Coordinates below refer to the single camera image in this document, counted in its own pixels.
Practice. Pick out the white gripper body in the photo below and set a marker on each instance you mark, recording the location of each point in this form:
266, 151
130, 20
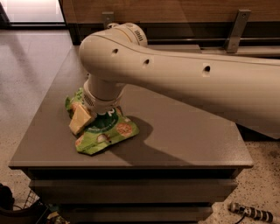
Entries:
98, 105

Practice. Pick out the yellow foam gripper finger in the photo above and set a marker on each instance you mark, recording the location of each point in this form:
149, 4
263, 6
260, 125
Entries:
81, 118

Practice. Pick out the green rice chip bag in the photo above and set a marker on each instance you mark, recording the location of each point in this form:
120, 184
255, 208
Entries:
105, 130

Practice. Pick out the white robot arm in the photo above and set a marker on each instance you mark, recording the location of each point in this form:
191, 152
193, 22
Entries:
243, 90

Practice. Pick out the grey drawer cabinet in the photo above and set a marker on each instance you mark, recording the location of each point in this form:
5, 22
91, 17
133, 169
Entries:
182, 161

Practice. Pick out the dark basket with clutter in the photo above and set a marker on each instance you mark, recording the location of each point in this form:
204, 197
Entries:
37, 213

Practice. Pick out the black white striped tool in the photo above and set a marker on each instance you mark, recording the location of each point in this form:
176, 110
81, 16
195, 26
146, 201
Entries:
253, 213

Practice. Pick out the left metal wall bracket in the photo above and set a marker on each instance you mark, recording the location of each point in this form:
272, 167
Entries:
107, 18

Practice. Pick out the metal wall bracket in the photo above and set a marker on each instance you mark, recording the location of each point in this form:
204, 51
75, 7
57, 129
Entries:
107, 18
238, 27

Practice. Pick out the right metal wall bracket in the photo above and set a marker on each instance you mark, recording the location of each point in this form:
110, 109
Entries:
238, 27

